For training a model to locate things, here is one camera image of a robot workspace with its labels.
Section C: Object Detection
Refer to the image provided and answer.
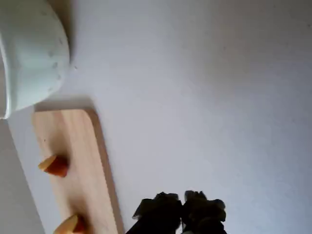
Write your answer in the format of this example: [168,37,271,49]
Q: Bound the white ceramic bowl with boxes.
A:
[0,0,71,120]

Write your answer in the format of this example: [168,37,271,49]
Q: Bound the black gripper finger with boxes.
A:
[126,192,183,234]
[181,190,229,234]

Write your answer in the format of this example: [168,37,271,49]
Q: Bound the wooden cutting board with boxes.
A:
[31,109,125,234]

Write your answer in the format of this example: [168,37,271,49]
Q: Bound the apple slice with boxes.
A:
[38,155,69,178]
[53,214,86,234]

